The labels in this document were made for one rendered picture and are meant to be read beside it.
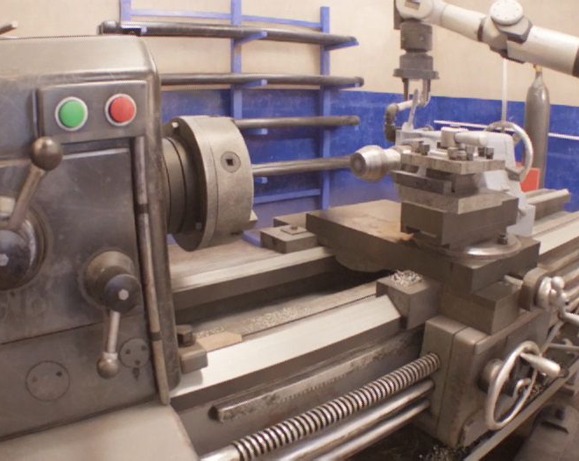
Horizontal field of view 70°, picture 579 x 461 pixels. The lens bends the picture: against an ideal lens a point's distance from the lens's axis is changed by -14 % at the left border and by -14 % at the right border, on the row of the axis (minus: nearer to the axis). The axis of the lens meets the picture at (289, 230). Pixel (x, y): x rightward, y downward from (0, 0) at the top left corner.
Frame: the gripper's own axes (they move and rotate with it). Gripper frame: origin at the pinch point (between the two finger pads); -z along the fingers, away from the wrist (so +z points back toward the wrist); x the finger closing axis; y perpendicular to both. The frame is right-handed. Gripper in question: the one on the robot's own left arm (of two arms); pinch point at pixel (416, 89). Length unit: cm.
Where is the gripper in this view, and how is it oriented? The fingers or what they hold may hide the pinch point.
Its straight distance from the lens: 128.4
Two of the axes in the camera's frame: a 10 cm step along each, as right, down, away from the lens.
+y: -0.6, -2.7, 9.6
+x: 10.0, -0.2, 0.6
